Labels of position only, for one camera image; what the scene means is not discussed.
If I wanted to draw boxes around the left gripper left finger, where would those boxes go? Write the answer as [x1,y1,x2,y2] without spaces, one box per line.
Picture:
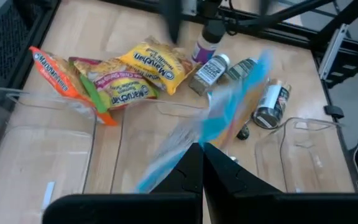
[42,142,204,224]

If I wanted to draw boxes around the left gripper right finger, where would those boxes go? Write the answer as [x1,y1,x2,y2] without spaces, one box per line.
[203,142,358,224]

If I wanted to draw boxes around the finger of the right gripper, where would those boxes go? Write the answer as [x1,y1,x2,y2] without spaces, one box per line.
[162,0,185,44]

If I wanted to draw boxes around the red snack packet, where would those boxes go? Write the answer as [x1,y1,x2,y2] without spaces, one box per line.
[73,58,160,114]

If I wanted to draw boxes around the blue ramen noodle packet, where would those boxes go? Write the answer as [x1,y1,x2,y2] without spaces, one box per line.
[135,49,275,194]

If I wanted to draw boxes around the red ramen noodle packet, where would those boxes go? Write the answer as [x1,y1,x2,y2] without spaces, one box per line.
[68,56,102,65]

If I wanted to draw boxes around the yellow ramen noodle packet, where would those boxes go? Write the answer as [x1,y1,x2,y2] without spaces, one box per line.
[116,36,197,96]

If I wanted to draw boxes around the white label spice jar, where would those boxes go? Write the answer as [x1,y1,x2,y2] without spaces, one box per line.
[188,53,231,96]

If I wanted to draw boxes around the clear plastic bin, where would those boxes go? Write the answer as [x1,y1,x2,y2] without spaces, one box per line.
[0,86,98,224]
[110,99,211,195]
[255,117,357,194]

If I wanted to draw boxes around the green herb spice jar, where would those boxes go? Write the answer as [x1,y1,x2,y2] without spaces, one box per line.
[225,57,259,83]

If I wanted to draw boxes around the large seasoning jar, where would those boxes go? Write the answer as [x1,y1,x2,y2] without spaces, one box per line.
[252,79,291,130]

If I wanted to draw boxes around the black perforated metal box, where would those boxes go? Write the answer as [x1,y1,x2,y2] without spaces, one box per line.
[0,0,60,91]

